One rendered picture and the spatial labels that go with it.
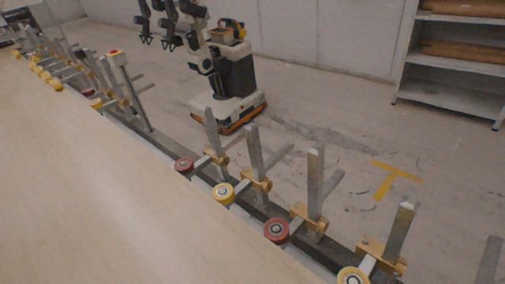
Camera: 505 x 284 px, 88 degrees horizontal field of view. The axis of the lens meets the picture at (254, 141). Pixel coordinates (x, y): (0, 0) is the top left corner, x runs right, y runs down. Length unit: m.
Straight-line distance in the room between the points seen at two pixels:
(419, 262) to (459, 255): 0.24
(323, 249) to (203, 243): 0.44
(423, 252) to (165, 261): 1.54
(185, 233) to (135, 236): 0.17
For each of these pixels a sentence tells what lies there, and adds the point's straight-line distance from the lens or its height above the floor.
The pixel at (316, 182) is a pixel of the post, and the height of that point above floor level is 1.03.
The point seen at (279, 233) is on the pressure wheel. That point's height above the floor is 0.91.
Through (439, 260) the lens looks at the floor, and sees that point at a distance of 2.00.
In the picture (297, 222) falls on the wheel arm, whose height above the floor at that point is 0.82.
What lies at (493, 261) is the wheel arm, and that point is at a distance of 1.03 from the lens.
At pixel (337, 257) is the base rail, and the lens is 1.05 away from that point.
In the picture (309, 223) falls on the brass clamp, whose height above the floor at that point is 0.82.
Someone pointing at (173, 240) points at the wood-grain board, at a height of 0.90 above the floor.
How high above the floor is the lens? 1.62
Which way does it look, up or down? 38 degrees down
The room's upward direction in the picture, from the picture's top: 9 degrees counter-clockwise
